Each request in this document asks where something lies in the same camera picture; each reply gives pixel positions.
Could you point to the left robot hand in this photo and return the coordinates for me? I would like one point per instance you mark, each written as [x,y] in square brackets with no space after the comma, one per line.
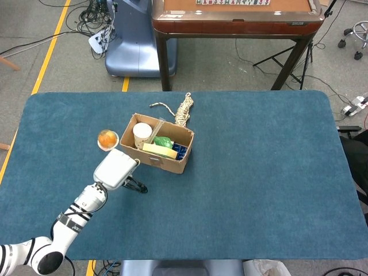
[115,169]

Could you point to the brown cardboard box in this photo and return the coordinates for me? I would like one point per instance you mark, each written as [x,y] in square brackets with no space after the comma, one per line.
[161,165]

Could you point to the yellow sponge block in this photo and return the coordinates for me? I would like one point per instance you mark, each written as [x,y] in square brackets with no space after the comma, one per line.
[159,151]

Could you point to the clear plastic tube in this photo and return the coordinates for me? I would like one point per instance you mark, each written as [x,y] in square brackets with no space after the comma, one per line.
[156,130]

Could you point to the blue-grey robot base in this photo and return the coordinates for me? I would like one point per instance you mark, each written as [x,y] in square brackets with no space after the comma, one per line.
[132,43]

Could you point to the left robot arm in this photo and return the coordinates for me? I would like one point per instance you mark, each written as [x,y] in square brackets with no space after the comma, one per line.
[74,221]

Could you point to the orange fruit jelly cup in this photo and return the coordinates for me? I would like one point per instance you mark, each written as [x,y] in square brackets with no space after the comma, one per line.
[107,139]

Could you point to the white paper cup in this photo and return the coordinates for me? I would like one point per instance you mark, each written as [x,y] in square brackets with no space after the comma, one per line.
[142,132]

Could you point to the green packet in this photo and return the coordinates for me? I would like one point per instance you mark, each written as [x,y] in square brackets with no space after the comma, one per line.
[162,141]

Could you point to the blue packet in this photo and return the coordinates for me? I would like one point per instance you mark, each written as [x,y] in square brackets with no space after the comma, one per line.
[181,151]

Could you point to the small wooden foot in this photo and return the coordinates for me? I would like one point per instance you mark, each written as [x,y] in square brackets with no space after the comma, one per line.
[4,146]

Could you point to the grey robot torso base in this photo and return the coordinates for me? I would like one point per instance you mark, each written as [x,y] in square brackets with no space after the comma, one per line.
[178,268]

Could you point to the white power strip with plugs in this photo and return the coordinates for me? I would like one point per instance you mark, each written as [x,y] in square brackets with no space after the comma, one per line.
[96,43]

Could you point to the blue felt table mat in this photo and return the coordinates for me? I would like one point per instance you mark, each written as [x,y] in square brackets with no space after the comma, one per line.
[258,201]

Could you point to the slanted wooden leg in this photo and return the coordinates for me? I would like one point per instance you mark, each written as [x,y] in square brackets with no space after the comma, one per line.
[10,64]

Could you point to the white plastic bag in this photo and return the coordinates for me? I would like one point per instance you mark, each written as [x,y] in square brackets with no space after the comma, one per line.
[267,268]

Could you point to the brown mahjong table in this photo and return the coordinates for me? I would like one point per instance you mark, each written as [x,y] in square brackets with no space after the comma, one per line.
[230,27]

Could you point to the face-up mahjong tile row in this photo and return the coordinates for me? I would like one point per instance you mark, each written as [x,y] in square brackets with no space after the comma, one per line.
[230,2]

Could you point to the black tripod stand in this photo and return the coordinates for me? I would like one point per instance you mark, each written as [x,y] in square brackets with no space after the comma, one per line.
[309,53]

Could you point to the black chair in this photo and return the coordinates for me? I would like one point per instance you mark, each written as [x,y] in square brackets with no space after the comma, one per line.
[356,149]

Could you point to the white power strip with switches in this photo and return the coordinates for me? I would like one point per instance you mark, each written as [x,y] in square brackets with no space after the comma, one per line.
[355,105]

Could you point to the chrome stool with casters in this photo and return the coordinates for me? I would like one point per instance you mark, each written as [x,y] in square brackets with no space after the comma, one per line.
[342,43]

